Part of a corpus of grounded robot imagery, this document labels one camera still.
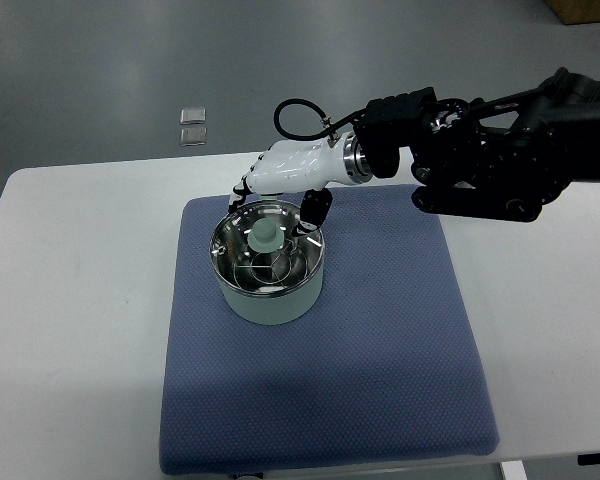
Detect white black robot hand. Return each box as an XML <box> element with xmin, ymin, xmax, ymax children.
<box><xmin>228</xmin><ymin>132</ymin><xmax>373</xmax><ymax>237</ymax></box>

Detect glass lid with green knob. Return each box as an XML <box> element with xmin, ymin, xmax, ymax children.
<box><xmin>210</xmin><ymin>200</ymin><xmax>325</xmax><ymax>297</ymax></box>

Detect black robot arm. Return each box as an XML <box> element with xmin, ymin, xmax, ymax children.
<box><xmin>352</xmin><ymin>68</ymin><xmax>600</xmax><ymax>222</ymax></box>

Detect green steel pot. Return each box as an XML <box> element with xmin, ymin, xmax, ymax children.
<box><xmin>217</xmin><ymin>198</ymin><xmax>324</xmax><ymax>326</ymax></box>

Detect upper metal floor plate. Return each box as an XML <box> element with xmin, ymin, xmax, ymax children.
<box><xmin>180</xmin><ymin>107</ymin><xmax>206</xmax><ymax>125</ymax></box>

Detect blue textured mat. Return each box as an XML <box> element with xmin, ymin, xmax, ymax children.
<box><xmin>159</xmin><ymin>185</ymin><xmax>499</xmax><ymax>475</ymax></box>

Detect brown cardboard box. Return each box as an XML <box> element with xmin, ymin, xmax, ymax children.
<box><xmin>544</xmin><ymin>0</ymin><xmax>600</xmax><ymax>25</ymax></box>

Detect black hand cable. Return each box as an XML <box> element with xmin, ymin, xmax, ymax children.
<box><xmin>273</xmin><ymin>98</ymin><xmax>369</xmax><ymax>149</ymax></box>

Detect wire steaming rack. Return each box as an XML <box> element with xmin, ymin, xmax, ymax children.
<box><xmin>231</xmin><ymin>243</ymin><xmax>307</xmax><ymax>292</ymax></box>

